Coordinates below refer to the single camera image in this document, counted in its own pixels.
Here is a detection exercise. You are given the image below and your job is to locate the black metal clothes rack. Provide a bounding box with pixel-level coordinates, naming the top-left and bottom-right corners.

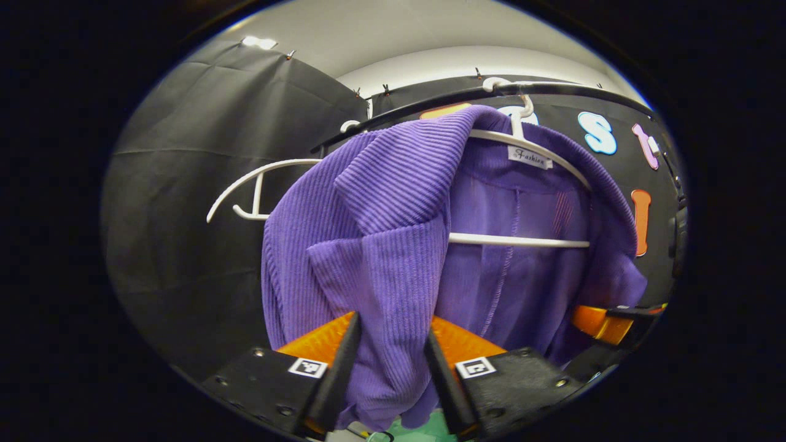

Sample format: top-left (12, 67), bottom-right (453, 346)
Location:
top-left (310, 81), bottom-right (690, 280)

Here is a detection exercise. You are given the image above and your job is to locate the green laundry hamper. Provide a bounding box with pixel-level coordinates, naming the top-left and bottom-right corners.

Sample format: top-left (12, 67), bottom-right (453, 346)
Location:
top-left (367, 408), bottom-right (458, 442)

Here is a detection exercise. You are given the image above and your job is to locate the purple corduroy jacket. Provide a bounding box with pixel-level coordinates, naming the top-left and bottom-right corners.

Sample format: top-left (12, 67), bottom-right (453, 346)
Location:
top-left (261, 104), bottom-right (648, 432)

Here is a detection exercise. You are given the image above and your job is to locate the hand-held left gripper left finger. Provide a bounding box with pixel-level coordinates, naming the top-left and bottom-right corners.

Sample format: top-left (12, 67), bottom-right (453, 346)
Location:
top-left (200, 311), bottom-right (362, 440)

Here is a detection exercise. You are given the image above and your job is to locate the black backdrop cloth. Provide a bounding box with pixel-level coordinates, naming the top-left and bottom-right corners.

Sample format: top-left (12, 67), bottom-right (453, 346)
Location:
top-left (101, 40), bottom-right (688, 381)

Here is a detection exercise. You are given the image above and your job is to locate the white hanger with label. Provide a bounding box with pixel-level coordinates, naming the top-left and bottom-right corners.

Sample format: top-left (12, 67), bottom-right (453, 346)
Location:
top-left (448, 77), bottom-right (593, 249)

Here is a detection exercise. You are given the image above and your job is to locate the plain white hanger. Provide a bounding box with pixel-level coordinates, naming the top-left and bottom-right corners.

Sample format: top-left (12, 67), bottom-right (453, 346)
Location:
top-left (206, 119), bottom-right (363, 223)

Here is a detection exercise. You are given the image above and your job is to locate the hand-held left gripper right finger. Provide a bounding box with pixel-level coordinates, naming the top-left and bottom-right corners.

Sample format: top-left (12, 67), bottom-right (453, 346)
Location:
top-left (422, 315), bottom-right (585, 440)

